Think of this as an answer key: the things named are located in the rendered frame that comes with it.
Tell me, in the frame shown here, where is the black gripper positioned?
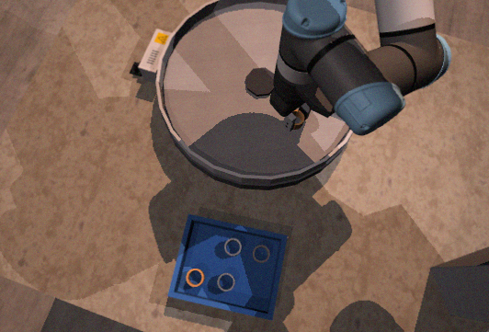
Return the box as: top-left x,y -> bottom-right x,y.
269,54 -> 335,132

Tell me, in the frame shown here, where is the blue crate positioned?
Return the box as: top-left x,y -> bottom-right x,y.
167,214 -> 288,320

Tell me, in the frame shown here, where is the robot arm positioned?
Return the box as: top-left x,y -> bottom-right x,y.
279,0 -> 451,136

